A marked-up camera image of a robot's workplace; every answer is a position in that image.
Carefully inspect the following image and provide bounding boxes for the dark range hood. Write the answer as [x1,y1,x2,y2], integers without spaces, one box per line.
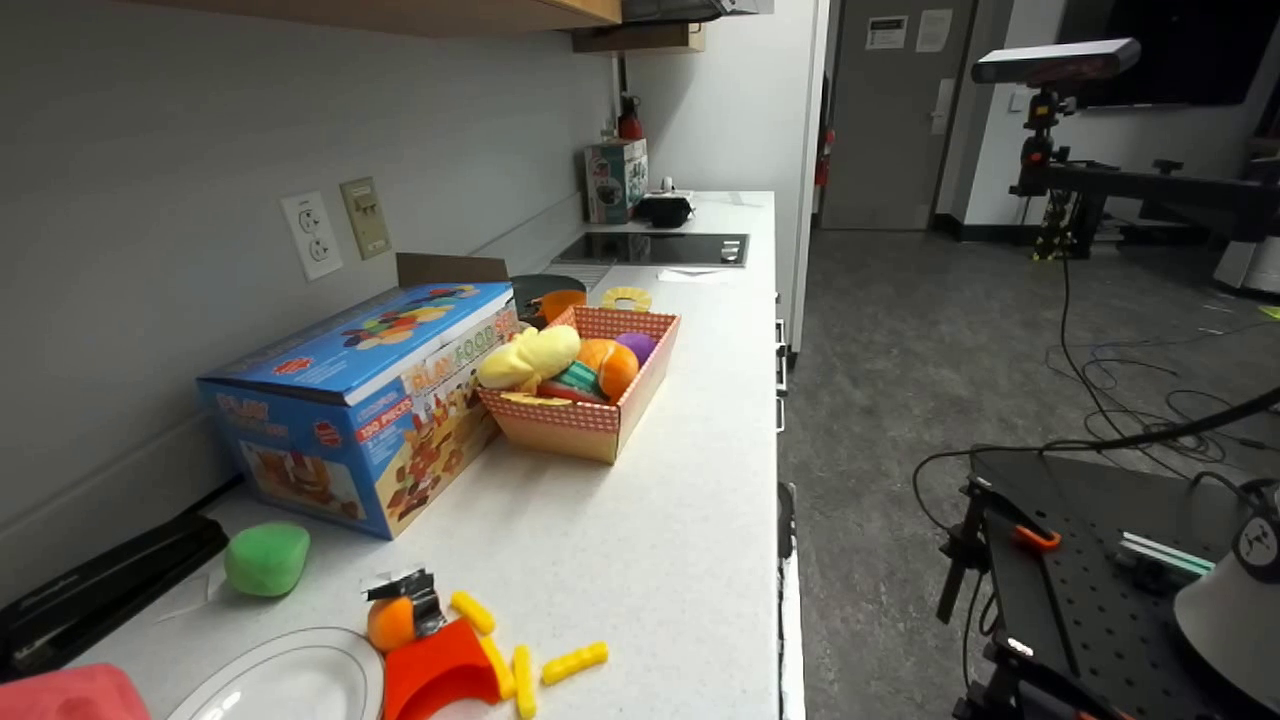
[573,0,776,54]

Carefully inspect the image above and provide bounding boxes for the black flat tool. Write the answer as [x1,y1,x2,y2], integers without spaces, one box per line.
[0,513,233,685]

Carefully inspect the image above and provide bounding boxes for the small black pot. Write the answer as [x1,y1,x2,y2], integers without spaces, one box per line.
[629,191,694,230]

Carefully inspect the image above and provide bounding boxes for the red checkered cardboard basket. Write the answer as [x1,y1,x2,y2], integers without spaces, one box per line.
[477,303,682,467]

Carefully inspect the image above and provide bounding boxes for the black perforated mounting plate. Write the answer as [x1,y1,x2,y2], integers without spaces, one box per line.
[982,522,1245,720]

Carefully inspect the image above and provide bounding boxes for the orange plastic cup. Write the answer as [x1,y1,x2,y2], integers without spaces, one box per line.
[537,287,590,328]

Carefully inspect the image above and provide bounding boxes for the green toy sponge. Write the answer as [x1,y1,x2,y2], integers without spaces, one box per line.
[220,520,315,604]

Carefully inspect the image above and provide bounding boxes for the grey door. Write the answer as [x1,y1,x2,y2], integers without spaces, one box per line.
[820,0,982,230]

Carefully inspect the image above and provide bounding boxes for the small orange toy ball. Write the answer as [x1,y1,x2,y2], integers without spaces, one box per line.
[362,593,421,657]

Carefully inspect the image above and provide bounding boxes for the silver green box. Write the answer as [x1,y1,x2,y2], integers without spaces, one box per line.
[579,135,656,228]

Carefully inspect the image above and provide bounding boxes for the red bottle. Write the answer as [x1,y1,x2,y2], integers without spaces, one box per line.
[610,92,649,143]

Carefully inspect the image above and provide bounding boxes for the beige wall switch plate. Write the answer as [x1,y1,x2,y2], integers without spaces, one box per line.
[334,173,397,263]

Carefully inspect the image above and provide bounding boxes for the dark grey round plate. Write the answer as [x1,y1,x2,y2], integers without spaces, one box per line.
[507,270,590,324]

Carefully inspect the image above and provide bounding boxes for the black induction cooktop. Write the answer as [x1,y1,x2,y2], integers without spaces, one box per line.
[550,228,751,270]

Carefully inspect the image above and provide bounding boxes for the black stereo camera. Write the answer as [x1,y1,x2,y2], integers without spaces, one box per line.
[969,30,1144,92]

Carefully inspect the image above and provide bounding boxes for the black cable loop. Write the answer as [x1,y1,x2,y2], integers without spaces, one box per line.
[906,442,981,535]

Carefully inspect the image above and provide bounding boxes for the orange toy fruit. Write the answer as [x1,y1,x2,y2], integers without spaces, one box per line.
[597,339,642,408]
[573,334,621,377]

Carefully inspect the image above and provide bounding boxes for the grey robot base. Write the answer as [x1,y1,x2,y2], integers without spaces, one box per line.
[1173,474,1280,715]

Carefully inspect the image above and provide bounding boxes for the orange toy fries container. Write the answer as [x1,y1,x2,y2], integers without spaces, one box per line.
[378,616,517,720]

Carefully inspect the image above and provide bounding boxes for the thick black cable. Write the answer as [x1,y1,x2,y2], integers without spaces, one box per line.
[1034,385,1280,465]

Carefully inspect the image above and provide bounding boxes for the green toy vegetable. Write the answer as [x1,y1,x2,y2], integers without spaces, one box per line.
[550,358,606,398]

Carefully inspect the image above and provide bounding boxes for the dark glass window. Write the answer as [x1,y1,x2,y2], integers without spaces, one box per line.
[1134,0,1280,111]

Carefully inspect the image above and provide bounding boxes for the pink cloth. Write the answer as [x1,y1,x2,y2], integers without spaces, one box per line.
[0,664,150,720]

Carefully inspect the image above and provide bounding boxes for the wooden upper cabinet body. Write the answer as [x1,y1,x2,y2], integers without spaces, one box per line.
[142,0,625,39]

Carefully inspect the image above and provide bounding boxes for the white wall outlet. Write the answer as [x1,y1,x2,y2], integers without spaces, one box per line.
[281,186,349,283]

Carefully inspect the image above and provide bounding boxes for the black binder clip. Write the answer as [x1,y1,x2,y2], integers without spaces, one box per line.
[362,568,452,638]

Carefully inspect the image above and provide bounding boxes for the blue toy food box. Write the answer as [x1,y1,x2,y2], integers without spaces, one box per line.
[195,274,524,544]

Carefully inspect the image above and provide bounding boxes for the white paper notice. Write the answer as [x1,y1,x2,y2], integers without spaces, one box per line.
[911,5,957,54]
[860,10,911,54]

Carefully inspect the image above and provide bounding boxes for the brown cardboard panel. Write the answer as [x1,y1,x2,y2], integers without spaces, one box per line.
[393,248,513,291]

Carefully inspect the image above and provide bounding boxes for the black camera stand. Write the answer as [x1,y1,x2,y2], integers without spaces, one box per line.
[1009,83,1280,263]

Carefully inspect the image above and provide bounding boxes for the yellow toy fry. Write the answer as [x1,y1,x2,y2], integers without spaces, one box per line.
[449,587,501,638]
[537,638,610,690]
[477,631,518,703]
[507,638,544,720]

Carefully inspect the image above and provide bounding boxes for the thin black floor cables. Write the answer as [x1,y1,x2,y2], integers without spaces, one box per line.
[1057,257,1280,450]

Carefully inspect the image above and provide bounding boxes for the white plastic plate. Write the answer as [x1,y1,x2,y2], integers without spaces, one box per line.
[164,623,393,720]

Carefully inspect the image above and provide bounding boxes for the purple toy food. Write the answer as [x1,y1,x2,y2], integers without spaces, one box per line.
[610,328,659,369]

